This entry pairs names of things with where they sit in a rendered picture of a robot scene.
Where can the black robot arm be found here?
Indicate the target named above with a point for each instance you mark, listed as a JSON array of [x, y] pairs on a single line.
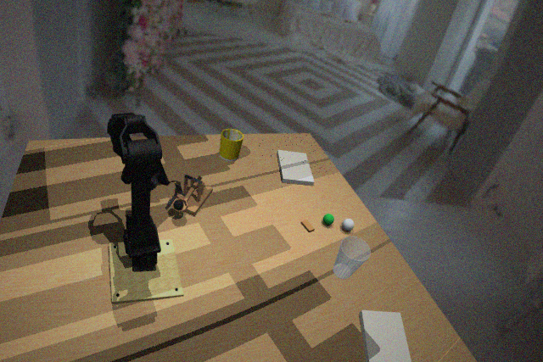
[[141, 159]]

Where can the grey ball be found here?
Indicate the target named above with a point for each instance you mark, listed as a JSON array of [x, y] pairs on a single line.
[[348, 224]]

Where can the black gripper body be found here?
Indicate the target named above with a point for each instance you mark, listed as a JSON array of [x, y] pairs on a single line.
[[154, 181]]

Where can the black ball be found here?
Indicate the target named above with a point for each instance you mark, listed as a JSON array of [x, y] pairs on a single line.
[[178, 205]]

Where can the green ball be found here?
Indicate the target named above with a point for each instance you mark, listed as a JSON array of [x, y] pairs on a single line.
[[328, 219]]

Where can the clear glass cup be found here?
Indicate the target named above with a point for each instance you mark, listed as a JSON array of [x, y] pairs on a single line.
[[353, 252]]

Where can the yellow mug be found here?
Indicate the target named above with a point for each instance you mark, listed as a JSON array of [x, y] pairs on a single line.
[[231, 142]]

